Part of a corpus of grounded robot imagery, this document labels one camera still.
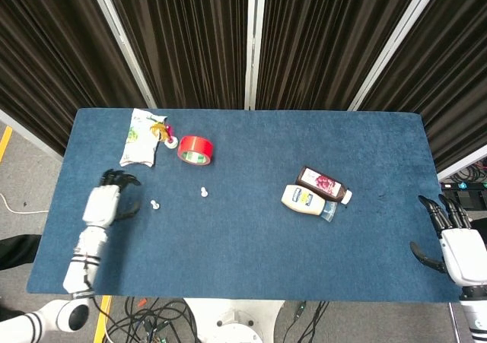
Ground blue table cloth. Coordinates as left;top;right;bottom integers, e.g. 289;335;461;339
25;108;463;303

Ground brown sauce bottle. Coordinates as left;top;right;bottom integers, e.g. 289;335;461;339
295;166;353;205

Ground dark brown curtain panel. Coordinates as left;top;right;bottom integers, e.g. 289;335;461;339
103;0;250;110
255;0;425;111
0;0;149;157
359;0;487;173

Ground red tape roll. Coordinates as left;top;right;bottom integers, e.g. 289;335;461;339
177;135;215;166

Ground white floor cable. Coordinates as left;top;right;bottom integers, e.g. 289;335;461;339
0;192;49;215

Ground white partition base rail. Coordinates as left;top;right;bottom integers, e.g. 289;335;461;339
0;109;64;162
437;153;487;181

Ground left white black-fingered robot hand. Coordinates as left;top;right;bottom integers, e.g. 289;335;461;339
81;169;142;229

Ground black floor cable bundle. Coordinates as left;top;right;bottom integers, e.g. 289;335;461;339
450;159;487;184
101;297;201;343
280;300;329;343

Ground yellow pink feather shuttlecock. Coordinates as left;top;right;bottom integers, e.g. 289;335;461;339
150;115;179;149

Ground black power strip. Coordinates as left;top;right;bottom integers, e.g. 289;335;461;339
440;181;487;191

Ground white partition post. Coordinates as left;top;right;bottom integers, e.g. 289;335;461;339
348;0;446;112
243;0;267;111
85;0;158;110

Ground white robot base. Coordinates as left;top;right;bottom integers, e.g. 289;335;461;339
182;299;285;343

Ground white mayonnaise bottle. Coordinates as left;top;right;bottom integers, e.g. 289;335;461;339
281;184;339;223

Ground right white black-fingered robot hand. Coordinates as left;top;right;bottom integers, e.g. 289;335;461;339
409;193;487;287

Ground white snack bag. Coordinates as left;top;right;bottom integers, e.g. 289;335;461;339
119;108;168;168

